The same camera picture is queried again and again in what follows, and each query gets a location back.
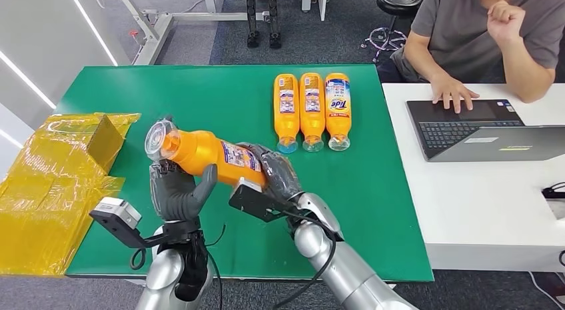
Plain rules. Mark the person's right hand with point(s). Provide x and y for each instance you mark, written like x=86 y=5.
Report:
x=450 y=94

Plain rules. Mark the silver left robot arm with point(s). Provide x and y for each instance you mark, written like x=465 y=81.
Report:
x=163 y=272

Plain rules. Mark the person's hand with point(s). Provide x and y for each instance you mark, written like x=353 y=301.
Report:
x=503 y=21
x=450 y=94

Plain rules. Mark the person's left hand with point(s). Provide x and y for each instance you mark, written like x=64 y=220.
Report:
x=503 y=21

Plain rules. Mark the black laptop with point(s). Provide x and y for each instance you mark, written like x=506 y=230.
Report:
x=441 y=131

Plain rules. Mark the orange detergent bottle blue cap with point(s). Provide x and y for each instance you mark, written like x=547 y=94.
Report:
x=286 y=129

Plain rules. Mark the white desk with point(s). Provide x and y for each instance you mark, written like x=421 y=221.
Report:
x=485 y=202

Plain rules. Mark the orange Tide detergent bottle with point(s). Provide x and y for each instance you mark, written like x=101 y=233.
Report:
x=337 y=127

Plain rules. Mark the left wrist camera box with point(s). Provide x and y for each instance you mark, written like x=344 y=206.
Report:
x=117 y=211

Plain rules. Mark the person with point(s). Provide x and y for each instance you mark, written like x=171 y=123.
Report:
x=459 y=30

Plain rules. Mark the yellow taped cardboard box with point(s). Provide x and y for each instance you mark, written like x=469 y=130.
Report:
x=44 y=188

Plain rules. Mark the black robot leg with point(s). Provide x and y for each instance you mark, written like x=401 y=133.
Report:
x=253 y=39
x=275 y=40

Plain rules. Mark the green table mat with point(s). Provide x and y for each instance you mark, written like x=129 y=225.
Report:
x=353 y=202

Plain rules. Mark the person's right forearm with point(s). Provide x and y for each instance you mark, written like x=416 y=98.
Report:
x=419 y=60

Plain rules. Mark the white table leg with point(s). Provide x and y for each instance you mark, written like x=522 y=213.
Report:
x=306 y=1
x=322 y=5

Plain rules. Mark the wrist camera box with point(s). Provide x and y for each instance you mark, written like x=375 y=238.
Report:
x=251 y=202
x=117 y=211

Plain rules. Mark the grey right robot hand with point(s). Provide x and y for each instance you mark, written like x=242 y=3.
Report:
x=278 y=175

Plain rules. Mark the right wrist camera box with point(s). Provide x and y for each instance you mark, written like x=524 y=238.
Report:
x=251 y=202

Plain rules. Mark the black round stool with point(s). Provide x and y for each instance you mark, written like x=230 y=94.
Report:
x=399 y=1

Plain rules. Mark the person's left forearm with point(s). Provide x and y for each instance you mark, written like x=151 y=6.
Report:
x=525 y=74

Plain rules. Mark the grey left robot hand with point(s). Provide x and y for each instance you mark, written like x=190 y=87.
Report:
x=176 y=197

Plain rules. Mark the orange detergent bottle clear cap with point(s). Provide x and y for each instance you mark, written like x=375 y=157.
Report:
x=198 y=153
x=312 y=127

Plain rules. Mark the white metal frame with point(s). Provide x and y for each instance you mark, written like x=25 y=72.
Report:
x=212 y=17

